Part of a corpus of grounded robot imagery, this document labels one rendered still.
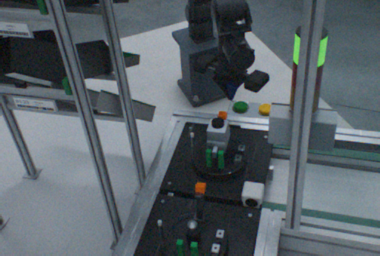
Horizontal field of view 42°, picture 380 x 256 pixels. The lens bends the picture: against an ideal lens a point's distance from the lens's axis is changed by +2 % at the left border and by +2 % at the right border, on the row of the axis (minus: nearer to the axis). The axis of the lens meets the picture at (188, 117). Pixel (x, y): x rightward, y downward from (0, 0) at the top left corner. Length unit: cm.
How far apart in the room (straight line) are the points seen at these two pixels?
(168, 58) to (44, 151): 57
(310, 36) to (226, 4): 34
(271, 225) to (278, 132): 25
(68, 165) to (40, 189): 10
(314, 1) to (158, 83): 98
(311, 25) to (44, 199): 87
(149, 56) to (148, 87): 19
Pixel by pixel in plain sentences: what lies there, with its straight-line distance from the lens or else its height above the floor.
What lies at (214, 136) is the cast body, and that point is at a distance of 113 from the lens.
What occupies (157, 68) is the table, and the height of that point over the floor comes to 86.
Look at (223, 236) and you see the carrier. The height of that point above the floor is 100.
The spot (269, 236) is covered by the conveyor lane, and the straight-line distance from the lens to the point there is 110.
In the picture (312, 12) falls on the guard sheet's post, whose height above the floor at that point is 147.
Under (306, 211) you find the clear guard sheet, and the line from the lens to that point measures 108.
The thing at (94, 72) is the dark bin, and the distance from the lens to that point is 103.
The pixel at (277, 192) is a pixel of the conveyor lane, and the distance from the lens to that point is 122.
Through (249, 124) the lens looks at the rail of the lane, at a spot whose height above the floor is 96.
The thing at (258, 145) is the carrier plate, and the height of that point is 97.
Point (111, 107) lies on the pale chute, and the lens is 112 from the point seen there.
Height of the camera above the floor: 184
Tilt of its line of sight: 40 degrees down
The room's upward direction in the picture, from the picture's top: 6 degrees counter-clockwise
